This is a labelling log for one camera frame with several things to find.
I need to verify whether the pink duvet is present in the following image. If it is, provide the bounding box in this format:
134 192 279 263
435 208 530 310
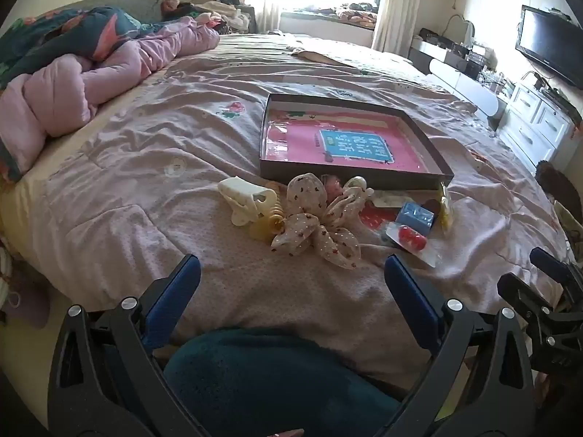
0 15 220 180

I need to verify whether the small blue box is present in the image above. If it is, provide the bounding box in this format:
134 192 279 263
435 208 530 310
395 201 435 237

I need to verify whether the yellow hair ties packet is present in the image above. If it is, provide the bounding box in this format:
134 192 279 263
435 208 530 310
436 182 455 231

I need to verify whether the dark floral quilt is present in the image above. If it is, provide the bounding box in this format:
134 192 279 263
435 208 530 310
0 6 143 88

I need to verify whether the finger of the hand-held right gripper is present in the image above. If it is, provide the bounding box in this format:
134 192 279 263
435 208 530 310
497 273 555 328
529 247 583 290

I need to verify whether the white drawer cabinet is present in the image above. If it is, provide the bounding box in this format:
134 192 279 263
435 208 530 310
496 81 580 174

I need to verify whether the brown furry cushion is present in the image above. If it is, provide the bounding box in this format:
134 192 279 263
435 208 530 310
535 160 568 202

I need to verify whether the shallow pink-lined cardboard box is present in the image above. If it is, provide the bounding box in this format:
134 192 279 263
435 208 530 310
259 93 455 192

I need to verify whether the cream curtain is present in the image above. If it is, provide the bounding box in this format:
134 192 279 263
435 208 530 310
371 0 428 55

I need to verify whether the white hair claw clip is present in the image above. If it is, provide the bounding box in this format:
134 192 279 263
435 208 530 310
218 177 278 227

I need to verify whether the person's teal trouser leg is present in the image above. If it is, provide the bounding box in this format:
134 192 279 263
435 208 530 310
163 327 402 437

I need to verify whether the clear packet of hair clips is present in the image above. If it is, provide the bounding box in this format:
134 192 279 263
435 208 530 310
380 221 440 267

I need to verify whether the grey pillow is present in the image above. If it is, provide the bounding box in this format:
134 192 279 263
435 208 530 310
43 0 168 24

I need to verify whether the flat screen television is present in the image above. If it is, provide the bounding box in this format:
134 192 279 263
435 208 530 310
516 4 583 90

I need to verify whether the clutter on window sill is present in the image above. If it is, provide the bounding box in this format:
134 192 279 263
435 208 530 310
334 4 379 27

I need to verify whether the pile of clothes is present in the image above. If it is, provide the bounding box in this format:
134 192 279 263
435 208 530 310
160 0 257 36

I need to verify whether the dotted fabric bow scrunchie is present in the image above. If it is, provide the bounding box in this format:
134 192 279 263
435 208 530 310
271 173 376 270

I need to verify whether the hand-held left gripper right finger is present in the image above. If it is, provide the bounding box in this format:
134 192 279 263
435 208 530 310
384 254 536 437

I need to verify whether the white low desk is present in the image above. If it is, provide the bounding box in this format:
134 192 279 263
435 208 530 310
407 37 502 120

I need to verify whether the yellow spiral hair tie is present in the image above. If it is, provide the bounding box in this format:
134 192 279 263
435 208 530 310
254 205 286 242

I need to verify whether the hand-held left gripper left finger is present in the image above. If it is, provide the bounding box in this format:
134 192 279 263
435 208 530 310
48 254 215 437

